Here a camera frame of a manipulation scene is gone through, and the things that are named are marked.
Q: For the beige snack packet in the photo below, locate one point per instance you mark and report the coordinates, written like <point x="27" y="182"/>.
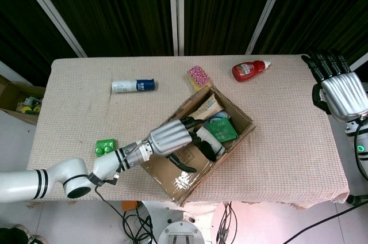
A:
<point x="208" y="107"/>

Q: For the black stand foot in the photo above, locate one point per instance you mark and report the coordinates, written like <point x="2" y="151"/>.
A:
<point x="356" y="199"/>

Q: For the green toy block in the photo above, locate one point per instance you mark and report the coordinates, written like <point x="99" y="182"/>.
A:
<point x="105" y="147"/>

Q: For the dark green screen panel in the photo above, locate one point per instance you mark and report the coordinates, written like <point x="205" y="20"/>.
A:
<point x="316" y="11"/>
<point x="17" y="25"/>
<point x="115" y="11"/>
<point x="224" y="11"/>

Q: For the dark shoe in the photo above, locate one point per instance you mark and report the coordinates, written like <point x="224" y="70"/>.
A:
<point x="20" y="235"/>

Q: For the open cardboard storage box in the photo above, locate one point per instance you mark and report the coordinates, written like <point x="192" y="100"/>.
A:
<point x="14" y="97"/>

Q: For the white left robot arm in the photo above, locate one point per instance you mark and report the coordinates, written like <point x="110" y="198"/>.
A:
<point x="28" y="180"/>

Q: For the orange plastic piece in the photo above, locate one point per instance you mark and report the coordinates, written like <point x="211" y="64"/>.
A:
<point x="128" y="206"/>

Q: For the beige waffle tablecloth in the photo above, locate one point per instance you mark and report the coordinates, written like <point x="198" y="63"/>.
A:
<point x="80" y="111"/>

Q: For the grey round robot base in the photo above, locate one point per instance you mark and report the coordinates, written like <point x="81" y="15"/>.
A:
<point x="180" y="232"/>

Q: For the pink patterned yellow sponge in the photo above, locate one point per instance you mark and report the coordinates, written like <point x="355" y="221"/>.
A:
<point x="198" y="77"/>

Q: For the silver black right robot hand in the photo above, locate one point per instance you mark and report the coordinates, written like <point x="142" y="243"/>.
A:
<point x="343" y="94"/>

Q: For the white blue spray can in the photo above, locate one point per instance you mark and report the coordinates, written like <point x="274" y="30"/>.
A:
<point x="132" y="85"/>

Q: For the brown cardboard box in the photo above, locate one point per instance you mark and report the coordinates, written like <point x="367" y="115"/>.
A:
<point x="172" y="175"/>

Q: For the blue white round container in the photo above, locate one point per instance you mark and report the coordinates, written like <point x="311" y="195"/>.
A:
<point x="220" y="116"/>

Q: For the green foil packet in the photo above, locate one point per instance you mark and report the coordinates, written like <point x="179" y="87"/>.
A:
<point x="222" y="130"/>

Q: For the red ketchup bottle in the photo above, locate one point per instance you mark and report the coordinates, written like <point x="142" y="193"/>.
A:
<point x="247" y="70"/>

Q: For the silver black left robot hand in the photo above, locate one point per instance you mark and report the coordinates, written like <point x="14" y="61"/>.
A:
<point x="169" y="139"/>

